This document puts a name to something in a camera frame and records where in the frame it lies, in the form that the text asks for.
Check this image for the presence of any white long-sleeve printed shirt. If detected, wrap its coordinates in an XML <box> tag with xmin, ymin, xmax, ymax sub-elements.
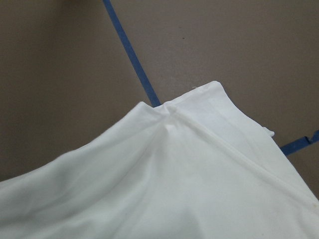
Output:
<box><xmin>0</xmin><ymin>81</ymin><xmax>319</xmax><ymax>239</ymax></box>

